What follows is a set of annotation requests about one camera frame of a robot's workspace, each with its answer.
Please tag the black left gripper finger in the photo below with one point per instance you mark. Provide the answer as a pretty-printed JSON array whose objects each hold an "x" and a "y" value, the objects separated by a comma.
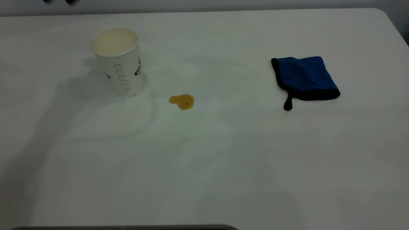
[
  {"x": 48, "y": 1},
  {"x": 72, "y": 1}
]

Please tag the white paper cup green print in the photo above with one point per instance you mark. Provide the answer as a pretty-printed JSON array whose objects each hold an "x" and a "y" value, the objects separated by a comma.
[{"x": 119, "y": 64}]

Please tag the blue cloth black trim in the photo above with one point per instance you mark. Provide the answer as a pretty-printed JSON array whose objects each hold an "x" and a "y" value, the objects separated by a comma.
[{"x": 305, "y": 75}]

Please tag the brown liquid spill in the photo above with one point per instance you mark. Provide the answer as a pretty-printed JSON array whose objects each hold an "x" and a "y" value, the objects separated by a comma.
[{"x": 182, "y": 101}]

